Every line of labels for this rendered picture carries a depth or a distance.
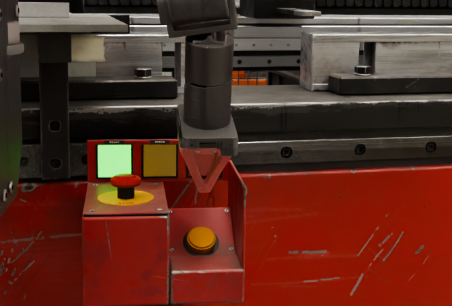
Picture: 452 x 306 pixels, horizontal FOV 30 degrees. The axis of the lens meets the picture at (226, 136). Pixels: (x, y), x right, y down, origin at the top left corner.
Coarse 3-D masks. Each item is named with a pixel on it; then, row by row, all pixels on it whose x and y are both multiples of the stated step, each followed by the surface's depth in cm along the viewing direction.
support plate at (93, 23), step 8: (72, 16) 124; (80, 16) 125; (88, 16) 125; (96, 16) 125; (104, 16) 126; (24, 24) 104; (32, 24) 104; (40, 24) 104; (48, 24) 105; (56, 24) 105; (64, 24) 105; (72, 24) 105; (80, 24) 106; (88, 24) 106; (96, 24) 106; (104, 24) 106; (112, 24) 106; (120, 24) 107
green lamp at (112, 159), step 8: (104, 152) 115; (112, 152) 115; (120, 152) 116; (128, 152) 116; (104, 160) 115; (112, 160) 116; (120, 160) 116; (128, 160) 116; (104, 168) 116; (112, 168) 116; (120, 168) 116; (128, 168) 116; (104, 176) 116; (112, 176) 116
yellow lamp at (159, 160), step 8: (144, 152) 116; (152, 152) 116; (160, 152) 116; (168, 152) 116; (144, 160) 116; (152, 160) 116; (160, 160) 116; (168, 160) 117; (144, 168) 116; (152, 168) 116; (160, 168) 117; (168, 168) 117; (144, 176) 117; (152, 176) 117
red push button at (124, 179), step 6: (120, 174) 108; (126, 174) 108; (132, 174) 109; (114, 180) 107; (120, 180) 106; (126, 180) 106; (132, 180) 106; (138, 180) 107; (114, 186) 107; (120, 186) 106; (126, 186) 106; (132, 186) 106; (120, 192) 107; (126, 192) 107; (132, 192) 108; (120, 198) 107; (126, 198) 107
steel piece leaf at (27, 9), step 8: (24, 8) 118; (32, 8) 118; (40, 8) 118; (48, 8) 118; (56, 8) 118; (64, 8) 119; (24, 16) 118; (32, 16) 118; (40, 16) 118; (48, 16) 118; (56, 16) 119; (64, 16) 119
